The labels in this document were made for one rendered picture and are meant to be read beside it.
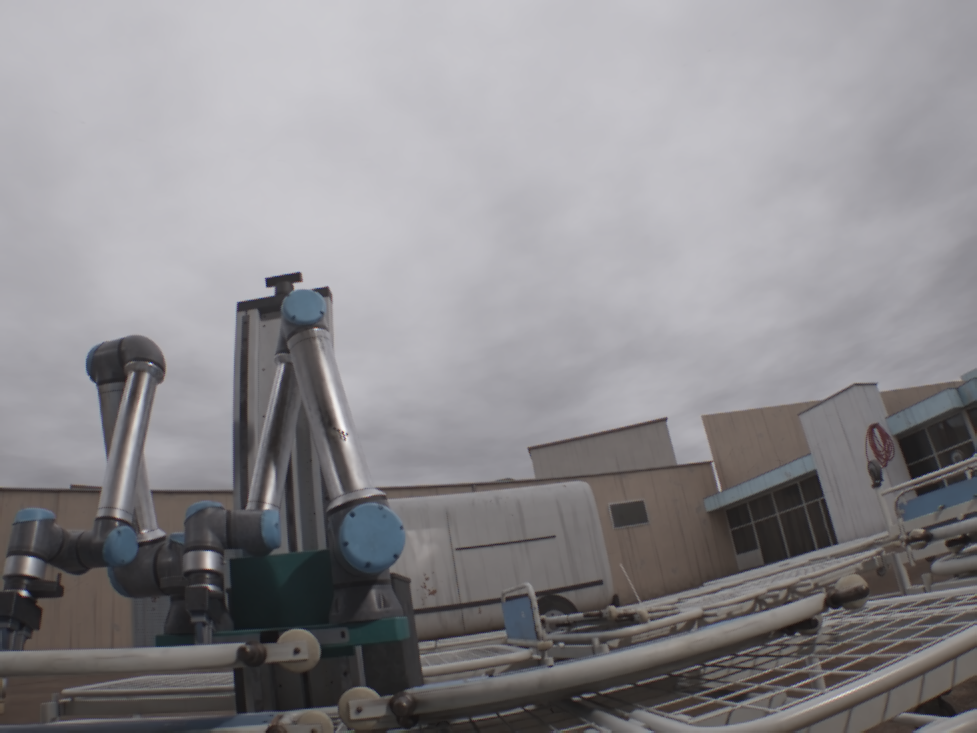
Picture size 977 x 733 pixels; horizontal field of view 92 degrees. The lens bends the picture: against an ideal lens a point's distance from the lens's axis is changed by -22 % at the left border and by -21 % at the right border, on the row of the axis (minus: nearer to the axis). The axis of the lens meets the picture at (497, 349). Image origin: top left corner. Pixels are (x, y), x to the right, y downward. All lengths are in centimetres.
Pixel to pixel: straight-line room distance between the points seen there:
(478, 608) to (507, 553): 90
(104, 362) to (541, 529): 756
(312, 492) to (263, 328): 61
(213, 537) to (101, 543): 28
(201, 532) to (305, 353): 50
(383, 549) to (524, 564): 728
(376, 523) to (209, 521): 37
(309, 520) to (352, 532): 50
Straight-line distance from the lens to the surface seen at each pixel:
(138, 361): 168
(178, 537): 170
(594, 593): 891
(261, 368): 201
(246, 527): 135
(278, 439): 155
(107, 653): 93
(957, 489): 354
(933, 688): 106
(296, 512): 182
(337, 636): 150
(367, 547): 132
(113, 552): 147
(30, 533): 150
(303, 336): 150
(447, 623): 825
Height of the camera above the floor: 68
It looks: 25 degrees up
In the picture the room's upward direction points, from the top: 10 degrees counter-clockwise
